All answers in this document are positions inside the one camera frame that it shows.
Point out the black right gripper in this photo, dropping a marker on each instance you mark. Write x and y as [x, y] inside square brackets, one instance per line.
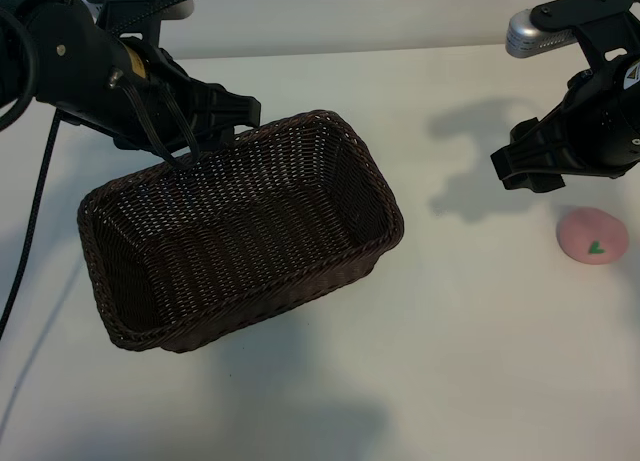
[600, 126]

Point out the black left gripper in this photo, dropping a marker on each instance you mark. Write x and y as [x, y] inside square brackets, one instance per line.
[160, 111]

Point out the pink peach with green leaf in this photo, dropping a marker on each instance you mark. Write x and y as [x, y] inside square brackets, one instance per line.
[590, 233]

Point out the dark brown woven basket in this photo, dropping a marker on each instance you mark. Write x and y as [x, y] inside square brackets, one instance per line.
[275, 301]

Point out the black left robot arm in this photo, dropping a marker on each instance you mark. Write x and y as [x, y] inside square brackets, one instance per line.
[65, 81]

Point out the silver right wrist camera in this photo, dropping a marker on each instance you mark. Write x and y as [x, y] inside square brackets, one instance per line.
[525, 33]

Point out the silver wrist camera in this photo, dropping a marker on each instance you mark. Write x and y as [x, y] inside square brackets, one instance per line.
[177, 10]
[525, 33]

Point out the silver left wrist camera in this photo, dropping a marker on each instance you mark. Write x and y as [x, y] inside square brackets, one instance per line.
[177, 10]

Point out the black left camera bracket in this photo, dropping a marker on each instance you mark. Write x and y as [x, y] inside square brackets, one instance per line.
[135, 1]

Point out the black camera bracket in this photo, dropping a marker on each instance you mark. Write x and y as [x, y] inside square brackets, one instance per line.
[135, 1]
[585, 8]

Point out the black right camera bracket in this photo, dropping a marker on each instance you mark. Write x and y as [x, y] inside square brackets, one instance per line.
[585, 8]

